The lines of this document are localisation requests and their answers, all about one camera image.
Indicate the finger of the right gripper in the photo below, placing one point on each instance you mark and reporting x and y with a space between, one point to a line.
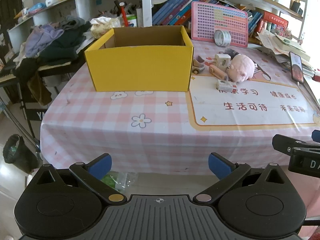
290 143
316 135

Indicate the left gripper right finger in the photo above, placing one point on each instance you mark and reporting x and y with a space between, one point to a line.
229 175

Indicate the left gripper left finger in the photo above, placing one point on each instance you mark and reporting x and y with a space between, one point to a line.
91 174

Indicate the small white red box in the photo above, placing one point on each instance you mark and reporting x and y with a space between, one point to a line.
226 86

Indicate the pink plush pig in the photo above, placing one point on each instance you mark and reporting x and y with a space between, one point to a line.
241 68

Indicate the pink handheld fan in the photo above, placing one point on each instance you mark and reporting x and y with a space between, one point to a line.
218 73

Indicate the large white charger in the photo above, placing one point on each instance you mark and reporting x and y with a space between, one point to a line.
222 61

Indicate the black white bottle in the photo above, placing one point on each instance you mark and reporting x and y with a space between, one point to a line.
232 53

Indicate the toy dump truck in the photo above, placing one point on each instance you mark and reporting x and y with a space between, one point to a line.
198 65

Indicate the clear tape roll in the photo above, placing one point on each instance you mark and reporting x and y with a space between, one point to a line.
222 38

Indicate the pink checkered tablecloth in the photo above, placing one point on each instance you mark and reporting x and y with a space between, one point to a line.
174 132

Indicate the smartphone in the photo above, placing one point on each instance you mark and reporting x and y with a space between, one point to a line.
296 68

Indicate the black trash bag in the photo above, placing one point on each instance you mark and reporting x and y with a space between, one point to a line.
15 152

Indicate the stack of papers and books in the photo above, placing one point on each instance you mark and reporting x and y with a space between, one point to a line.
282 46

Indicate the red book box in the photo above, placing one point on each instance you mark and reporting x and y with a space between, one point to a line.
270 21

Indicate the yellow cardboard box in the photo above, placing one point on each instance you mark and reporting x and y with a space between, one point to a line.
157 58

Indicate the pile of clothes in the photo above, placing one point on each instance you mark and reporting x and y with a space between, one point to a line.
49 45

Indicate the crumpled white bag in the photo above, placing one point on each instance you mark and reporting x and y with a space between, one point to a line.
101 25

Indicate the pink keyboard learning board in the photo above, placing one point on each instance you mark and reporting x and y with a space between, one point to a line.
207 18

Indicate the row of books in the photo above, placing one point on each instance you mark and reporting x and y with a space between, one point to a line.
178 12

